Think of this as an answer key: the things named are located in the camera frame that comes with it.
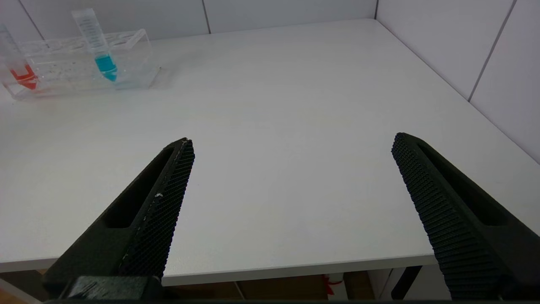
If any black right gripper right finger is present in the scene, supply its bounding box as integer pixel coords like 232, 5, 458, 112
391, 132, 540, 301

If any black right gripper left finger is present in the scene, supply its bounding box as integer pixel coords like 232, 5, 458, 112
42, 137, 195, 301

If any clear plastic test tube rack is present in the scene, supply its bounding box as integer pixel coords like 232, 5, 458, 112
0, 29, 162, 100

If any test tube with blue pigment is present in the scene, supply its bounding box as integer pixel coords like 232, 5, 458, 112
71, 8, 119, 83

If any test tube with red pigment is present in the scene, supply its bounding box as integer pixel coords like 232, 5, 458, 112
0, 23, 39, 90

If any black slanted leg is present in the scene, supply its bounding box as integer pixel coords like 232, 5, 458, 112
386, 265, 422, 301

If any white object with red mark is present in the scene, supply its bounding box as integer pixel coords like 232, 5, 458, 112
323, 272, 346, 301

